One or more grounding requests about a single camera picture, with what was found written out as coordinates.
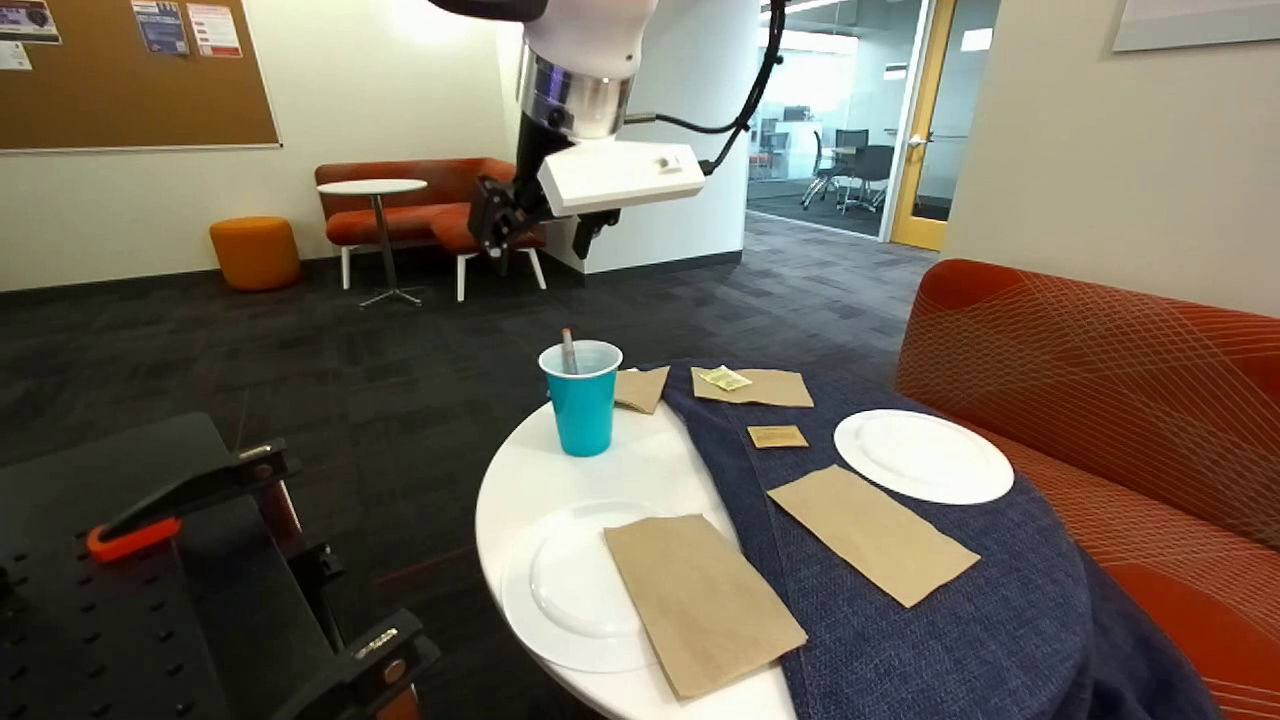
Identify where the orange round ottoman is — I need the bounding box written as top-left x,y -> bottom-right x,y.
203,212 -> 306,297

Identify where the orange lounge sofa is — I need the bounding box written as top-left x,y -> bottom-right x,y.
312,157 -> 552,307

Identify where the light blue plastic cup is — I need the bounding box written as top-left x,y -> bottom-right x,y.
537,334 -> 628,458

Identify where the black clamp orange handle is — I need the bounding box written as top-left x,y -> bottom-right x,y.
82,438 -> 291,566

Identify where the folded brown paper napkin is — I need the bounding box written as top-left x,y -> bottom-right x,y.
612,364 -> 673,421

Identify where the white red poster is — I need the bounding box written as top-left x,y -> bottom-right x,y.
185,0 -> 250,64

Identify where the small square brown napkin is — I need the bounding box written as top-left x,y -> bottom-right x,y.
744,421 -> 812,454

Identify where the yellow packet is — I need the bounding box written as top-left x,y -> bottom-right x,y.
700,364 -> 758,398

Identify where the grey wall sign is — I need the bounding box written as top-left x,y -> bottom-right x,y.
1106,0 -> 1280,60

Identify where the cork bulletin board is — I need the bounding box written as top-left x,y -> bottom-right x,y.
0,0 -> 284,150

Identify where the white plate under napkin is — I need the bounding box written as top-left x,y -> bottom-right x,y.
507,500 -> 697,676

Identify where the white round plate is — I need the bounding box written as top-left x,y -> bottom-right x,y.
832,404 -> 1019,509

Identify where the orange red corner couch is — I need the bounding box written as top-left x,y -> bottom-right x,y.
898,257 -> 1280,720

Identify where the black bracket clamp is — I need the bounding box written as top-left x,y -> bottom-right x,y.
274,531 -> 446,720

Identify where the dark blue cloth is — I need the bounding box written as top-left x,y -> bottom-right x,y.
661,354 -> 1225,720

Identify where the blue poster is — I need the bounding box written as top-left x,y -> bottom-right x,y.
127,0 -> 191,64

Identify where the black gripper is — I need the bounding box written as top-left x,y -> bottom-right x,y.
466,115 -> 567,258

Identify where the large brown paper napkin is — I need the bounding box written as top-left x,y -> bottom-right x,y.
602,512 -> 812,702

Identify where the black office chair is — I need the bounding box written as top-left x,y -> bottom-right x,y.
800,125 -> 899,224

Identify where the yellow framed glass door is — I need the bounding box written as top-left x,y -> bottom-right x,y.
890,0 -> 1004,257

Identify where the small round white table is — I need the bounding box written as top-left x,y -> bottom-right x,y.
312,175 -> 433,316

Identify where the brown napkin under packet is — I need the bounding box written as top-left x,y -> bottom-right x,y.
687,364 -> 817,411

